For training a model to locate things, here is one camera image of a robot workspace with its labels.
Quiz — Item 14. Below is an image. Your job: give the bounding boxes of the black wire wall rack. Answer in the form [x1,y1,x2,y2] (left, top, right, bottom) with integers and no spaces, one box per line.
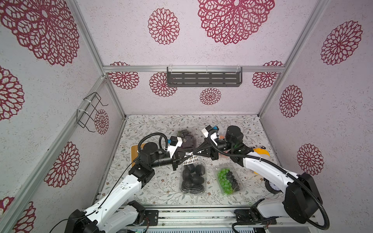
[75,92,108,134]

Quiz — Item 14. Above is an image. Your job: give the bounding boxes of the grey metal wall shelf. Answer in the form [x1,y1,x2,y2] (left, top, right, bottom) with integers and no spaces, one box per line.
[166,67,242,87]

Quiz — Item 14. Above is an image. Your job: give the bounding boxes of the yellow red plush toy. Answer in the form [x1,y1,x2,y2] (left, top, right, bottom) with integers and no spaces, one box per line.
[254,147,270,159]

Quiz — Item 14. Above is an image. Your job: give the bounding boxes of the white wooden tissue box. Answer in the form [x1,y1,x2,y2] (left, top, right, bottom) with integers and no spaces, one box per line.
[131,144,142,167]

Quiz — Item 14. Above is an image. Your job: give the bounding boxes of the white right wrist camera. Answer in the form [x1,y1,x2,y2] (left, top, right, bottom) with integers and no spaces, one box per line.
[201,125,219,146]

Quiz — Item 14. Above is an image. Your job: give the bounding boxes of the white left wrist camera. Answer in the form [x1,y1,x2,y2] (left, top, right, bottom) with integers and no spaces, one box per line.
[167,136,183,158]

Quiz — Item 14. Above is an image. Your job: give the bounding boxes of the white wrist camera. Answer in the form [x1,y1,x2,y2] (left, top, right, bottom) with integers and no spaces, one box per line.
[167,136,183,158]
[201,125,219,146]

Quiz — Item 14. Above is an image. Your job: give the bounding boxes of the clear box purple grapes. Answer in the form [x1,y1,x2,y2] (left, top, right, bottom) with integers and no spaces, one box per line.
[177,129,197,152]

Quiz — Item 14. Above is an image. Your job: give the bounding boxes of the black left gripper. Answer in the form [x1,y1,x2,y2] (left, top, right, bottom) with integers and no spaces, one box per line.
[150,149,193,171]

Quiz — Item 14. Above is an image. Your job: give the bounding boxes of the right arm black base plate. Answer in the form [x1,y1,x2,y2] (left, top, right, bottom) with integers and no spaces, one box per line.
[234,209,278,225]

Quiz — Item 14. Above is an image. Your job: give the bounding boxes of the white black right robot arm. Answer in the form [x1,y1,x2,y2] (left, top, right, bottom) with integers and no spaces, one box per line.
[193,125,330,230]

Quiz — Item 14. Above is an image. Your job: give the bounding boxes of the sticker label sheet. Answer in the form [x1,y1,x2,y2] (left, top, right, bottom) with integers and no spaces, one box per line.
[182,155,198,166]

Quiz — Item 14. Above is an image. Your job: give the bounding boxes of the aluminium mounting rail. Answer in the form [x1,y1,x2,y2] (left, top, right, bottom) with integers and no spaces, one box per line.
[74,206,320,229]

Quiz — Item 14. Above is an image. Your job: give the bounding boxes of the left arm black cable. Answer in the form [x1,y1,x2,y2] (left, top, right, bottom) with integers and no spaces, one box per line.
[49,132,170,233]

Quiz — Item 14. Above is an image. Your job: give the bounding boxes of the clear box green grapes blueberries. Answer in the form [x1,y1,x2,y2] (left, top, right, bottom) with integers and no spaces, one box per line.
[215,164,243,196]

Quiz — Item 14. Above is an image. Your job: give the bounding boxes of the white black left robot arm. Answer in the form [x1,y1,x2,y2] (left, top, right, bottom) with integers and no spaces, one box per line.
[65,143,193,233]

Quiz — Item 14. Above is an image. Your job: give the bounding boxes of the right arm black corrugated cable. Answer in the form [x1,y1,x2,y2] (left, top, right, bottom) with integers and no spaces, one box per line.
[207,130,330,233]

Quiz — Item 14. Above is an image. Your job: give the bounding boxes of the black round alarm clock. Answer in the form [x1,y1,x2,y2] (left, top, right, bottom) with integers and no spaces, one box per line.
[265,180,282,194]

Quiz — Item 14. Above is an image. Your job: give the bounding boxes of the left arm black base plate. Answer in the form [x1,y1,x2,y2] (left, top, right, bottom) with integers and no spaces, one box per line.
[131,209,159,227]

